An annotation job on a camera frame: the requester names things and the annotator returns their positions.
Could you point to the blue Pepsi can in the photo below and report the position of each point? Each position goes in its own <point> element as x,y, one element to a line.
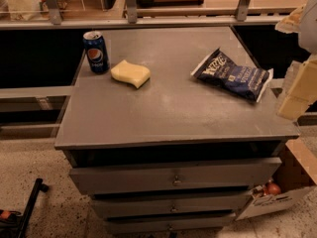
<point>96,52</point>

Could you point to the middle grey drawer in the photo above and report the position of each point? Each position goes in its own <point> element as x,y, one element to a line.
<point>169,204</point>

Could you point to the grey drawer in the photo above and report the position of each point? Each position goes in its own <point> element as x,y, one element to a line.
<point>172,176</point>
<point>169,223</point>
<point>169,204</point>

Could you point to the blue chip bag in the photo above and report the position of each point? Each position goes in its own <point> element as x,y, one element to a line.
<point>246,81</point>

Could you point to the grey drawer cabinet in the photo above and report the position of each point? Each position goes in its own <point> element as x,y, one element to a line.
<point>172,118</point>

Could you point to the white cardboard box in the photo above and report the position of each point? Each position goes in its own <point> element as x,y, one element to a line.
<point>296,176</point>

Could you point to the black stand on floor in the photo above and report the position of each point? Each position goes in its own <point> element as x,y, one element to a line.
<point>13,224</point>

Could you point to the top grey drawer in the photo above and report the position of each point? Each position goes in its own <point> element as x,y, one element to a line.
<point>172,176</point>

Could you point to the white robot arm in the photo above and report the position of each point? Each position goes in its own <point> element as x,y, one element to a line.
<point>302,21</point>

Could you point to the brown onion in box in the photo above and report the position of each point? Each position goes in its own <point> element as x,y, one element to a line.
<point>273,188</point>

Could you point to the bottom grey drawer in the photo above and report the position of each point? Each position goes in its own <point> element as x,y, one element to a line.
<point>169,223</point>

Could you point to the metal shelf rail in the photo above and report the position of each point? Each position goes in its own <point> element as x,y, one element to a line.
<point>95,14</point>

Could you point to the yellow sponge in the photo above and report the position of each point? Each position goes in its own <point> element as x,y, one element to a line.
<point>130,73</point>

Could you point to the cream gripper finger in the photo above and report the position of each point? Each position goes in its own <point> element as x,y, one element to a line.
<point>299,89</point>

